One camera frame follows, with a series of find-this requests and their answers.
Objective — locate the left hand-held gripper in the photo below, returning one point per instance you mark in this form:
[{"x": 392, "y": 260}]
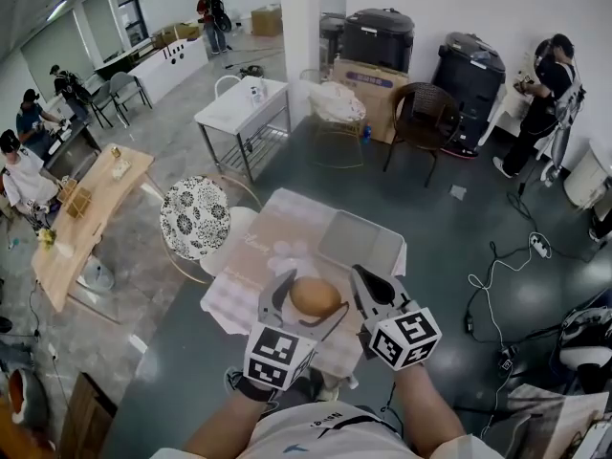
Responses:
[{"x": 277, "y": 356}]

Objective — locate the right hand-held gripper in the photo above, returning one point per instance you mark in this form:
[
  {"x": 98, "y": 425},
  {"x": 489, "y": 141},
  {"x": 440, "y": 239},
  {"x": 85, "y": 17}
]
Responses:
[{"x": 406, "y": 337}]

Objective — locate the brown bread bun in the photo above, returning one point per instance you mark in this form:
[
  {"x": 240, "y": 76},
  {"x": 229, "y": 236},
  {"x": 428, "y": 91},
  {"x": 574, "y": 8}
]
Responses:
[{"x": 315, "y": 297}]

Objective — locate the person's right forearm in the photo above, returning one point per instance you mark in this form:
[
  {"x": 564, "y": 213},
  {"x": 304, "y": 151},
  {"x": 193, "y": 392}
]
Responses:
[{"x": 430, "y": 409}]

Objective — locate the person's left forearm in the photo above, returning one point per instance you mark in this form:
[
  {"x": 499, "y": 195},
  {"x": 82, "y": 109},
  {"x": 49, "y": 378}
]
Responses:
[{"x": 229, "y": 423}]

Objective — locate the table with checked tablecloth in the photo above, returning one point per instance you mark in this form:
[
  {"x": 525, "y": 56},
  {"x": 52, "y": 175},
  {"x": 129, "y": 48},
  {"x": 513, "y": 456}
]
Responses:
[{"x": 239, "y": 299}]

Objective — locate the grey divided tray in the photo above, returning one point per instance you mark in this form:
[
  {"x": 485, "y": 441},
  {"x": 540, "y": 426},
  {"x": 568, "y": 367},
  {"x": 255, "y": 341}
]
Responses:
[{"x": 354, "y": 239}]

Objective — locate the person's left shoe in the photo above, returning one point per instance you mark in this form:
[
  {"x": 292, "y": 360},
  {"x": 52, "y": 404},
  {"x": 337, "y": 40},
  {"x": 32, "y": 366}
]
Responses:
[{"x": 330, "y": 392}]

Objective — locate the black power adapter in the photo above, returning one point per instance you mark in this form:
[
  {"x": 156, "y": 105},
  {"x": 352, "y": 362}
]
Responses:
[{"x": 469, "y": 326}]

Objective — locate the person's white shirt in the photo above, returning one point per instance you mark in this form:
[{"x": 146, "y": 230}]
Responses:
[{"x": 334, "y": 435}]

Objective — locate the grey paper scrap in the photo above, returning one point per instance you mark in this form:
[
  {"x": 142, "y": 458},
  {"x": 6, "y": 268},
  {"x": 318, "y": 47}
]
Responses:
[{"x": 457, "y": 192}]

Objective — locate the small black tagged device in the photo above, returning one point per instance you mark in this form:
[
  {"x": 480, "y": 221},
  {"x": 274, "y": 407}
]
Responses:
[{"x": 506, "y": 359}]

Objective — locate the floral round-back chair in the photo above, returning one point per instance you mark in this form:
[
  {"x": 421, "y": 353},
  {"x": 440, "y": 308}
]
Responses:
[{"x": 193, "y": 215}]

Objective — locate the blue bottle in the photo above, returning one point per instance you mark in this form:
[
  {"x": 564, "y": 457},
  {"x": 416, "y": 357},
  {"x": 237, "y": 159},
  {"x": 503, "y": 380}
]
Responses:
[{"x": 367, "y": 133}]

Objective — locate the white power strip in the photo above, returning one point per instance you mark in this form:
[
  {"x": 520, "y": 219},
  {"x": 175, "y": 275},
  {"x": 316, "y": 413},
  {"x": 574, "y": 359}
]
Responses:
[{"x": 540, "y": 246}]

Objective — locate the brown wicker chair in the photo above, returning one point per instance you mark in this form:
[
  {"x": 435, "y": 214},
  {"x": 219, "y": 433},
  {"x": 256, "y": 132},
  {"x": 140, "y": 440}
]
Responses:
[{"x": 428, "y": 113}]

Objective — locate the cardboard box purple label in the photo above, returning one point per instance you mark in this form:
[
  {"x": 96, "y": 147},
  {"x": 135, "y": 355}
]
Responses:
[{"x": 373, "y": 98}]

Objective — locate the clear water jug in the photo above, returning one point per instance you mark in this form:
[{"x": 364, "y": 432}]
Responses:
[{"x": 98, "y": 275}]

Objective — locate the cloth-covered side table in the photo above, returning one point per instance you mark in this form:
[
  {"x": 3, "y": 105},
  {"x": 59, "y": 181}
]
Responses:
[{"x": 550, "y": 409}]

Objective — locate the long wooden table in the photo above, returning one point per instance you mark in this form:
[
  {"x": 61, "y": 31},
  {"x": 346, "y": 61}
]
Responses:
[{"x": 110, "y": 194}]

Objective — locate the clear pump bottle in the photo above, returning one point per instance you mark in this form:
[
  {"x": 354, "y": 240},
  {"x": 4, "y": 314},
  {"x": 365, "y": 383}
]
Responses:
[{"x": 256, "y": 93}]

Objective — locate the pale tissue box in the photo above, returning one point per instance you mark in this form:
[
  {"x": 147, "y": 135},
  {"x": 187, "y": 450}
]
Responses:
[{"x": 122, "y": 169}]

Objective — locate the white vanity with mirror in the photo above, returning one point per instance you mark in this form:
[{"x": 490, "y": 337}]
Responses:
[{"x": 509, "y": 108}]

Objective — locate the tall black machine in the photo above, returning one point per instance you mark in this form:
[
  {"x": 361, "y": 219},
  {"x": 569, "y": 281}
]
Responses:
[{"x": 471, "y": 84}]

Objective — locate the dark wooden board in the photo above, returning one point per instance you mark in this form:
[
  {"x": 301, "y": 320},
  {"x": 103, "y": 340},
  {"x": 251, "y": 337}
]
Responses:
[{"x": 88, "y": 419}]

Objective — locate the white chair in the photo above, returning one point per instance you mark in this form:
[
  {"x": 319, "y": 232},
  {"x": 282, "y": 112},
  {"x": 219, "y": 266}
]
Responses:
[{"x": 228, "y": 83}]

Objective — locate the white vase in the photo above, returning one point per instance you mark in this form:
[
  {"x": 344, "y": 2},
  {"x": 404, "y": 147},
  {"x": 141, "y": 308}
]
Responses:
[{"x": 63, "y": 251}]

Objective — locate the small gold cup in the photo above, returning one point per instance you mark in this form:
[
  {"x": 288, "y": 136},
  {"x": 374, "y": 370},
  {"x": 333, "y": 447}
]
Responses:
[{"x": 115, "y": 151}]

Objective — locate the black appliance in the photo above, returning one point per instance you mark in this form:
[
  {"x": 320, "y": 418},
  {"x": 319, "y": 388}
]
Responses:
[{"x": 380, "y": 41}]

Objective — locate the yellow flowers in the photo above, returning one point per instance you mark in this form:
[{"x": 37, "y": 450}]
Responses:
[{"x": 48, "y": 238}]

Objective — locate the dark desk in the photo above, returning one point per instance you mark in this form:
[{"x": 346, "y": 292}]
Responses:
[{"x": 72, "y": 151}]

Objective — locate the white counter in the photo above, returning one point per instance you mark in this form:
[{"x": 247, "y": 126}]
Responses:
[{"x": 167, "y": 67}]

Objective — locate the grey seat orange cushion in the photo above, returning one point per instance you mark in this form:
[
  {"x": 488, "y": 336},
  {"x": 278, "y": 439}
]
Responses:
[{"x": 31, "y": 399}]

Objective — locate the grey chair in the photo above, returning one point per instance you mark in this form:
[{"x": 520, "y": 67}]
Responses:
[
  {"x": 101, "y": 96},
  {"x": 126, "y": 86}
]

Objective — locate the plain cardboard box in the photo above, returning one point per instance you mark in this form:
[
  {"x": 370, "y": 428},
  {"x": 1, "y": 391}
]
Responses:
[{"x": 266, "y": 21}]

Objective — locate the ceiling strip light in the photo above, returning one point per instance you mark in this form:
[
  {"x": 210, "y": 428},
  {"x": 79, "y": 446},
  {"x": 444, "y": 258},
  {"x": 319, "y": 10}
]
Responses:
[{"x": 58, "y": 9}]

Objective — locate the white metal-frame table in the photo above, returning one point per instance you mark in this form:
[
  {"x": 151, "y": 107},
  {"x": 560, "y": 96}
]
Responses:
[{"x": 239, "y": 105}]

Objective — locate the wooden frame rack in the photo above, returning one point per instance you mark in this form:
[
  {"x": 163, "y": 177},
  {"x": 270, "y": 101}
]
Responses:
[{"x": 76, "y": 199}]

